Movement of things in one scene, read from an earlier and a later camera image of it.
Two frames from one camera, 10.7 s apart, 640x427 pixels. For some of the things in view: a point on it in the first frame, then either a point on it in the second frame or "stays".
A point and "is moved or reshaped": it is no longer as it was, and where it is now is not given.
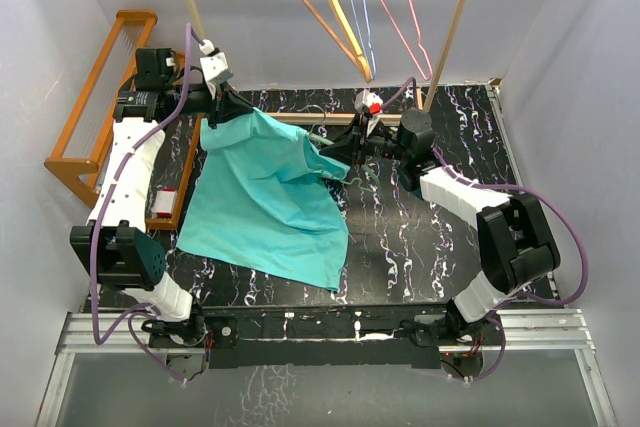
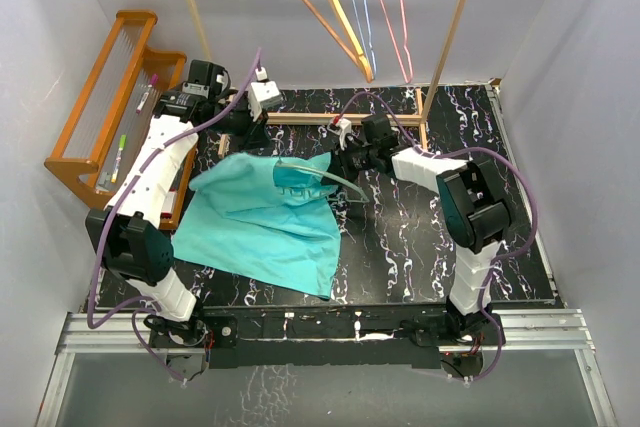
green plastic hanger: x=324 y=139 to x=333 y=178
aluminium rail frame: x=522 y=332 stays
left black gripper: x=228 y=105 to x=258 y=137
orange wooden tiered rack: x=78 y=156 stays
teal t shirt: x=264 y=198 is moved or reshaped
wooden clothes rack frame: x=332 y=119 stays
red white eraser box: x=164 y=202 stays
